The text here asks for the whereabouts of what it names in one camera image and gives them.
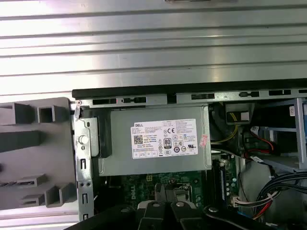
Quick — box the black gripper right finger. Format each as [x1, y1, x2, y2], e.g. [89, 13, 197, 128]
[169, 200, 268, 230]

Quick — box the black PC case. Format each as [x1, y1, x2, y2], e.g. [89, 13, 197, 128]
[71, 84, 307, 230]

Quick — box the silver CPU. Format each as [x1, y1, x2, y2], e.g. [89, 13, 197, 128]
[176, 190, 192, 202]

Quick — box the grey parts rack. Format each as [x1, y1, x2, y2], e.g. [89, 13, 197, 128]
[0, 97, 78, 209]

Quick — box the CPU socket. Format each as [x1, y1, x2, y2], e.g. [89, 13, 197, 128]
[154, 182, 194, 205]

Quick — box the metal optical drive cage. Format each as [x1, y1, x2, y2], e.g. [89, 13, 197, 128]
[261, 97, 307, 174]

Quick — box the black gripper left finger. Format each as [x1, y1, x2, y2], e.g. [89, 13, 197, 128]
[63, 200, 170, 230]

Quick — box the grey power supply unit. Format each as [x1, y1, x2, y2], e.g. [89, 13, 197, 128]
[97, 105, 213, 177]

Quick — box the black RAM slot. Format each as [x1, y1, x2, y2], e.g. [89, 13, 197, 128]
[211, 159, 221, 203]

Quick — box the yellow wire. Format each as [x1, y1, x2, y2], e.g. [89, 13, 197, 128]
[211, 112, 240, 146]

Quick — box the green motherboard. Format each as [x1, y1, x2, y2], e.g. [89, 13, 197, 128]
[93, 153, 242, 216]

